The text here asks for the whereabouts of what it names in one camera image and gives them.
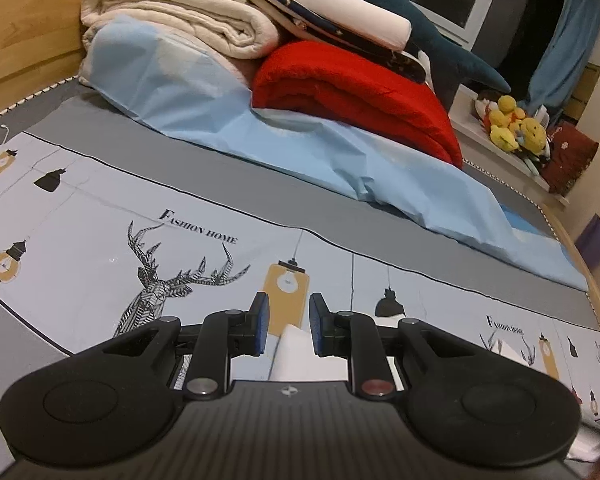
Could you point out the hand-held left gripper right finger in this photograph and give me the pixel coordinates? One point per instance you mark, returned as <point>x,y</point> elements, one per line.
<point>317,327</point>

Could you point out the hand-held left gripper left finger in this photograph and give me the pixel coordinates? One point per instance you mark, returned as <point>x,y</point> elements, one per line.
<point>263,325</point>

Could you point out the white small garment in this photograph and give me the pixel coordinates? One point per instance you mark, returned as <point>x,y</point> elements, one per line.
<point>305,355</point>

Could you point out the printed grey bed sheet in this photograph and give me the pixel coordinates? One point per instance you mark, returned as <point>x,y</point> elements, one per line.
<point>105,240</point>

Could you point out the light blue sheet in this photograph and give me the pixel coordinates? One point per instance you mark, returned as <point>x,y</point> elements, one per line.
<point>230,125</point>

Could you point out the white window sill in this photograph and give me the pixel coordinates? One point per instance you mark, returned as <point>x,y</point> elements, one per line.
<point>480,160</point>

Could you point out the red folded blanket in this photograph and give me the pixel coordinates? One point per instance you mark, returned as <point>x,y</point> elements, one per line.
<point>350,95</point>

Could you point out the yellow plush toy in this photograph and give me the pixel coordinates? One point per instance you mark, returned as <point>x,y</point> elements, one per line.
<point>502,137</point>
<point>509,105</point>
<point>534,135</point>

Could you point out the purple bag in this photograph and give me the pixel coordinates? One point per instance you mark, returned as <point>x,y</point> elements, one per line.
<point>597,242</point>

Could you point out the navy star-patterned blanket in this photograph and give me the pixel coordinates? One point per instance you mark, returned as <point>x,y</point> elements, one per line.
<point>330,35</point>

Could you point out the dark red plush cushion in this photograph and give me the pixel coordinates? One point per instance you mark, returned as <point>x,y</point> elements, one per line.
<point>572,160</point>

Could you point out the dark teal shark plush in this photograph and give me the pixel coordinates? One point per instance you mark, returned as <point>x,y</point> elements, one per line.
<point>405,25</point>

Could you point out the cream folded blanket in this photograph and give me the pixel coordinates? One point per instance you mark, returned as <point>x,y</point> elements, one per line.
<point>180,15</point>

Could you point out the white folded quilt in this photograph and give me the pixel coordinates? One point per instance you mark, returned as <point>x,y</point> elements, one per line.
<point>340,5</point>

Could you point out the wooden headboard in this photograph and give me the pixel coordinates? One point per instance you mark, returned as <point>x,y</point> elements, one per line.
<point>25,35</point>

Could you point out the blue curtain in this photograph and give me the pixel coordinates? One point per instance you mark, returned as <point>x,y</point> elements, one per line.
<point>565,45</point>

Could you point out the wooden bed frame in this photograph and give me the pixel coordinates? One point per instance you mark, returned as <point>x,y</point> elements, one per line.
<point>590,285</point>

